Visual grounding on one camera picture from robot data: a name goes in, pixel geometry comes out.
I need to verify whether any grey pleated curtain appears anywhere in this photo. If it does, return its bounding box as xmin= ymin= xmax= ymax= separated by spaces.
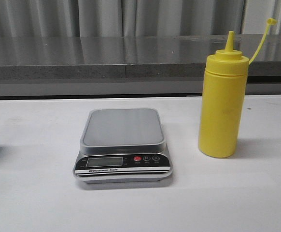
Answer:
xmin=0 ymin=0 xmax=281 ymax=37

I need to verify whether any grey stone counter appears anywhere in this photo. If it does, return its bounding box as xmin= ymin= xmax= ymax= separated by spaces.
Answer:
xmin=0 ymin=33 xmax=281 ymax=98

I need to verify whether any silver digital kitchen scale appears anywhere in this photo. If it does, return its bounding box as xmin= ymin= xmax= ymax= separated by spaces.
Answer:
xmin=73 ymin=108 xmax=173 ymax=184

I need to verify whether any yellow squeeze bottle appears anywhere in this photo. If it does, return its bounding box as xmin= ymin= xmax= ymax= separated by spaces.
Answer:
xmin=198 ymin=18 xmax=277 ymax=158

